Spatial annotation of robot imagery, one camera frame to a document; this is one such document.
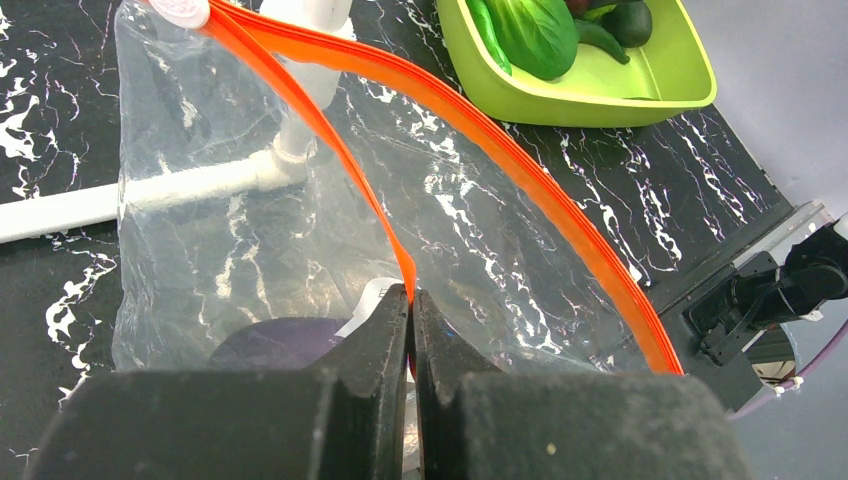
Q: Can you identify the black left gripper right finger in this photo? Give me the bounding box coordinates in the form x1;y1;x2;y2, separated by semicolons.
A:
410;291;751;479

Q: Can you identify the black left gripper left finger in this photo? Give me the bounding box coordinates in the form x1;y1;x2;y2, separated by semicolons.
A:
26;285;409;479

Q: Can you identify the purple eggplant toy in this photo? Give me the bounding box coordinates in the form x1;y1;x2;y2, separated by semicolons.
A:
207;317;344;370

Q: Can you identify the clear zip top bag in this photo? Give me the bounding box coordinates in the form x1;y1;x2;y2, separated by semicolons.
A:
111;1;683;374

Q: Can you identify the dark red plum toy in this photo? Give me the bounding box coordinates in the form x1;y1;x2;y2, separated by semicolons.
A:
565;0;591;18

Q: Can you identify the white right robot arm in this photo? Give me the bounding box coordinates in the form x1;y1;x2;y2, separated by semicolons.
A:
684;216;847;366

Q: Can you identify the bok choy toy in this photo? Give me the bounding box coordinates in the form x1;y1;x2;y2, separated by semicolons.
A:
485;0;579;81

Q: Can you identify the green plastic basin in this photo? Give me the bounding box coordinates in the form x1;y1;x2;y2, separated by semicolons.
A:
436;1;717;128

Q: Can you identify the green chili pepper toy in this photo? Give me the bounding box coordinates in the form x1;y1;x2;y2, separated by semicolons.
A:
574;19;630;65

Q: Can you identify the green bean pod toy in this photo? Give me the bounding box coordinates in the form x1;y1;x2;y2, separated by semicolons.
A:
465;0;512;76

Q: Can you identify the dark green avocado toy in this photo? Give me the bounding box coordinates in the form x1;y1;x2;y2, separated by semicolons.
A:
600;1;653;48

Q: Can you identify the white pvc pipe frame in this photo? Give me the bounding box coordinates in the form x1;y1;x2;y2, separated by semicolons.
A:
1;1;355;243

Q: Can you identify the aluminium rail frame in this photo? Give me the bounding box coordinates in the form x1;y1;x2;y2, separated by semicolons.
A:
732;201;834;269

